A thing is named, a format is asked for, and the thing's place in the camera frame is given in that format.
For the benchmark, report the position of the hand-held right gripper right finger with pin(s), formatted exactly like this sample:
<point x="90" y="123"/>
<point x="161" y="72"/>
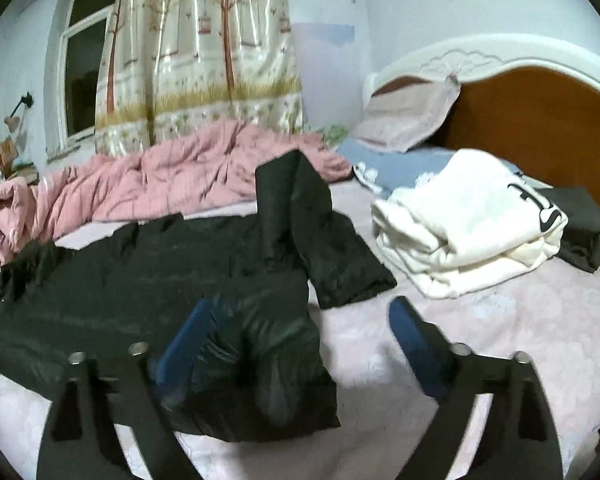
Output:
<point x="410" y="330"/>

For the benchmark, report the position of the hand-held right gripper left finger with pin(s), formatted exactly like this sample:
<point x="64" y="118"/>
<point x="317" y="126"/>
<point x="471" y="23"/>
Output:
<point x="185" y="340"/>

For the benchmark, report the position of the black puffer jacket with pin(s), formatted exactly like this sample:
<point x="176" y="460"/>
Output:
<point x="155" y="270"/>

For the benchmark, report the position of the folded white sweatshirt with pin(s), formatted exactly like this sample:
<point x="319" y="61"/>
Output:
<point x="470" y="220"/>

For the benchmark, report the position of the blue floral pillow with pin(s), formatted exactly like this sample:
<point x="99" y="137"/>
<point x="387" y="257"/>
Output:
<point x="395" y="165"/>

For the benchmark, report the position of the pink checked quilt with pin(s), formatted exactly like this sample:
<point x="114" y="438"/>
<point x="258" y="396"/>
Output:
<point x="180" y="170"/>

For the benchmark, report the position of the folded dark garment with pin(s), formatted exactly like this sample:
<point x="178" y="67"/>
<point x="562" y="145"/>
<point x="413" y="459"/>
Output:
<point x="585" y="230"/>

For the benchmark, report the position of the green floral cloth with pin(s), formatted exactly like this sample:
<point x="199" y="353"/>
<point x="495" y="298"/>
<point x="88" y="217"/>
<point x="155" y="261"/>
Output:
<point x="336" y="135"/>

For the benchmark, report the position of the pale pink pillow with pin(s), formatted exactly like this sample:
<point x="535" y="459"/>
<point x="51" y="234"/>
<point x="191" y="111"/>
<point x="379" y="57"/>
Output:
<point x="405" y="115"/>

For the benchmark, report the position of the white and brown bed headboard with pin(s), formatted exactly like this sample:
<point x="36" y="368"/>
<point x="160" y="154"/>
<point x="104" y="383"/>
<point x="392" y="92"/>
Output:
<point x="530" y="120"/>

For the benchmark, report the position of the pile of desk clutter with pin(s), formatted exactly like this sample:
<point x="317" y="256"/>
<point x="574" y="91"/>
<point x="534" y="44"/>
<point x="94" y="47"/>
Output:
<point x="10" y="160"/>

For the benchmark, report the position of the tree print curtain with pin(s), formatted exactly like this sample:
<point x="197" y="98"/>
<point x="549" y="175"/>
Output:
<point x="195" y="60"/>

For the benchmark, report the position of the white framed window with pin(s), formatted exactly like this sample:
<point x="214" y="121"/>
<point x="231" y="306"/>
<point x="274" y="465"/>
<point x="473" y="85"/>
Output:
<point x="85" y="60"/>

